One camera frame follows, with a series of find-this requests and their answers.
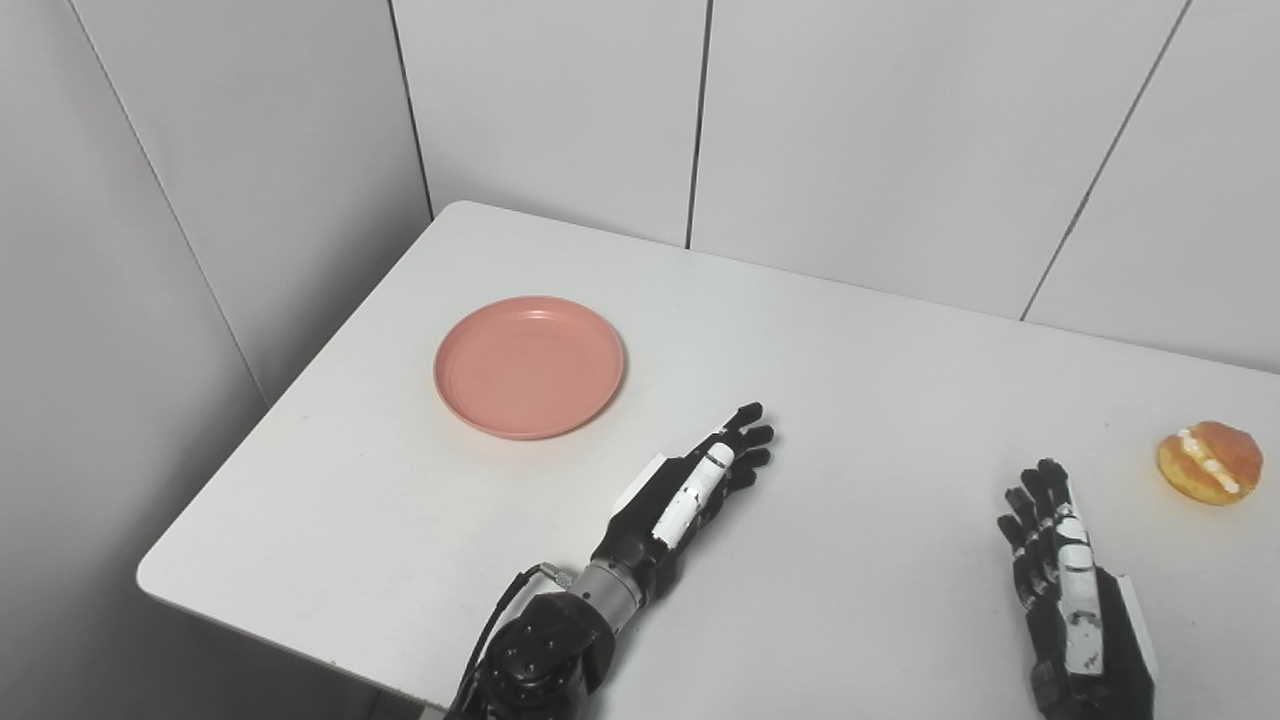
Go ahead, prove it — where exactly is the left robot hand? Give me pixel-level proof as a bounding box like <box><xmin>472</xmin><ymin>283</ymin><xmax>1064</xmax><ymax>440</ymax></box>
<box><xmin>590</xmin><ymin>402</ymin><xmax>776</xmax><ymax>605</ymax></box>

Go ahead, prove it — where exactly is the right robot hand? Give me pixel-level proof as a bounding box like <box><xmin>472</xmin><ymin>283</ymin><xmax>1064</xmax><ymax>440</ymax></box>
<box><xmin>996</xmin><ymin>458</ymin><xmax>1159</xmax><ymax>720</ymax></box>

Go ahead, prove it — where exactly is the cream puff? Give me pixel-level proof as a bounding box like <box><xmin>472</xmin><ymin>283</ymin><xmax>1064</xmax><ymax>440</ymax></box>
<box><xmin>1157</xmin><ymin>421</ymin><xmax>1264</xmax><ymax>506</ymax></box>

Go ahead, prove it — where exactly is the pink plate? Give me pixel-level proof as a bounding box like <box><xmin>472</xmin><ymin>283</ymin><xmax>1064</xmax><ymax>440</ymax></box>
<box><xmin>433</xmin><ymin>295</ymin><xmax>627</xmax><ymax>442</ymax></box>

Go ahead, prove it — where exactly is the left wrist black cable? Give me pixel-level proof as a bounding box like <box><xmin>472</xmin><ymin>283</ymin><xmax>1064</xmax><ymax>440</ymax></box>
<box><xmin>445</xmin><ymin>562</ymin><xmax>576</xmax><ymax>720</ymax></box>

